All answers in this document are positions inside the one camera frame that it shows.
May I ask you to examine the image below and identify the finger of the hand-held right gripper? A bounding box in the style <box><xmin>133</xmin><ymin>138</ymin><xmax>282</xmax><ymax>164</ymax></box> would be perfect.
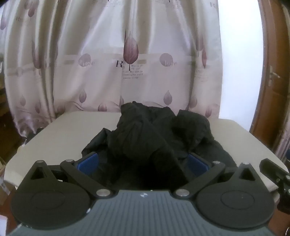
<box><xmin>260</xmin><ymin>159</ymin><xmax>290</xmax><ymax>183</ymax></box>

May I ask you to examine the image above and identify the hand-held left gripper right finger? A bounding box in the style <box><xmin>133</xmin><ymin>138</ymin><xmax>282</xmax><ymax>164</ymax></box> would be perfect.
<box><xmin>173</xmin><ymin>153</ymin><xmax>257</xmax><ymax>199</ymax></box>

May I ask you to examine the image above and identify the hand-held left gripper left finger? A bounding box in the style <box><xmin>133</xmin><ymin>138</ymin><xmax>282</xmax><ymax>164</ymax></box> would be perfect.
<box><xmin>29</xmin><ymin>153</ymin><xmax>114</xmax><ymax>199</ymax></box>

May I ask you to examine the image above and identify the black jacket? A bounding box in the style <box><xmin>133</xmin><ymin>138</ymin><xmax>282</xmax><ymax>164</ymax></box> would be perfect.
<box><xmin>81</xmin><ymin>102</ymin><xmax>238</xmax><ymax>191</ymax></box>

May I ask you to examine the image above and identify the cardboard box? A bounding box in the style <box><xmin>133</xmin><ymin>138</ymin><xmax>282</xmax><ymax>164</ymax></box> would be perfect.
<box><xmin>0</xmin><ymin>175</ymin><xmax>15</xmax><ymax>197</ymax></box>

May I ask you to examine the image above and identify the brown wooden door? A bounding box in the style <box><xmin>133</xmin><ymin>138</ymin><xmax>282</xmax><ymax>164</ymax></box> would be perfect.
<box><xmin>249</xmin><ymin>0</ymin><xmax>290</xmax><ymax>157</ymax></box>

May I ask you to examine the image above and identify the wooden shelf unit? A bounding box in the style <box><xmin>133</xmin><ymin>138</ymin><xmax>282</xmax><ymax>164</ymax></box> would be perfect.
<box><xmin>0</xmin><ymin>59</ymin><xmax>17</xmax><ymax>164</ymax></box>

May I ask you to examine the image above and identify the leaf print curtain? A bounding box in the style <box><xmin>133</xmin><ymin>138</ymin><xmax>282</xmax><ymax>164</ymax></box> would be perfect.
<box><xmin>0</xmin><ymin>0</ymin><xmax>222</xmax><ymax>138</ymax></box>

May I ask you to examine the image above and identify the metal door handle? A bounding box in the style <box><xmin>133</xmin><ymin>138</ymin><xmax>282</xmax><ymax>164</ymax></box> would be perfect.
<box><xmin>269</xmin><ymin>65</ymin><xmax>281</xmax><ymax>87</ymax></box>

